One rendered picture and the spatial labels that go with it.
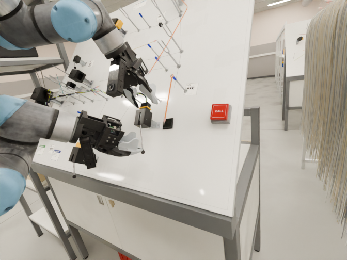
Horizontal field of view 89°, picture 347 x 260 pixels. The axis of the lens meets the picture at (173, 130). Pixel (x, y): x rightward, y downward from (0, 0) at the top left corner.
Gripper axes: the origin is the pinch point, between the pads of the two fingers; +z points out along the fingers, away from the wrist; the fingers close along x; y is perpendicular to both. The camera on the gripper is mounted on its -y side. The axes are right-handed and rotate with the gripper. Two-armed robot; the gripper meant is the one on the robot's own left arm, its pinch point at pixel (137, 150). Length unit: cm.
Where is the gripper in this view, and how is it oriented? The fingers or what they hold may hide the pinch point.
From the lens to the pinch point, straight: 60.1
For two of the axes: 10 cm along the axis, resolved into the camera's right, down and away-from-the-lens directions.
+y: 5.2, -8.0, -2.9
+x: -4.0, -5.3, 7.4
